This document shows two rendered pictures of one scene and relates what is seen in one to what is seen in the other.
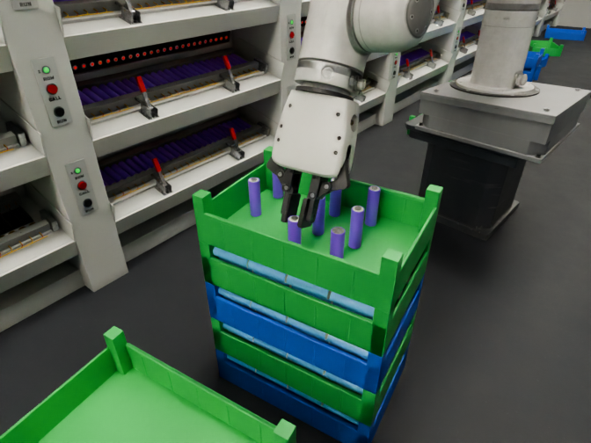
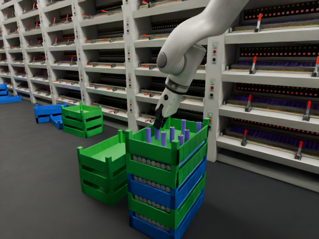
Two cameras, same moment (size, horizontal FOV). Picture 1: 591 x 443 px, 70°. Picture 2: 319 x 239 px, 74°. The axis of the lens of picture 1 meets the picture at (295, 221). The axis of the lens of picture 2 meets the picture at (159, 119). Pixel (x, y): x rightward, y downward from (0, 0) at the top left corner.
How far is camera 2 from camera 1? 0.93 m
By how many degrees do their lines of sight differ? 82
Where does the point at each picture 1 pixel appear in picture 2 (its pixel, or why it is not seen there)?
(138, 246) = (226, 159)
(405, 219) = (181, 157)
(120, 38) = (241, 78)
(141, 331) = not seen: hidden behind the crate
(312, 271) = (142, 136)
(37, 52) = (212, 76)
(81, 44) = (226, 77)
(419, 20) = (159, 61)
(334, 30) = not seen: hidden behind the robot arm
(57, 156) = (206, 107)
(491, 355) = not seen: outside the picture
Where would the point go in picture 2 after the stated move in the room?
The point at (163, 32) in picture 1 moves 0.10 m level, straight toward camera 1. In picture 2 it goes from (262, 79) to (245, 80)
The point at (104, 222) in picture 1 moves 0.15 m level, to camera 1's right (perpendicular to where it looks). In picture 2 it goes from (212, 137) to (218, 147)
